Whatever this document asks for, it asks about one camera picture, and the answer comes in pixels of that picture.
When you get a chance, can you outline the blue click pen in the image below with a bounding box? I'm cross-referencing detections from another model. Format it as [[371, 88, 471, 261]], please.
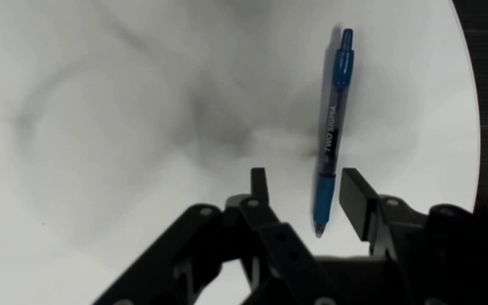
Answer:
[[310, 26, 356, 239]]

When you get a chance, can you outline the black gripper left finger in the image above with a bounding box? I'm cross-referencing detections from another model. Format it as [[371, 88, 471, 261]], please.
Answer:
[[93, 166, 336, 305]]

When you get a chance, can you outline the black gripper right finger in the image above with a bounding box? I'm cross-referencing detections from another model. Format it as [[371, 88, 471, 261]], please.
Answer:
[[337, 166, 488, 305]]

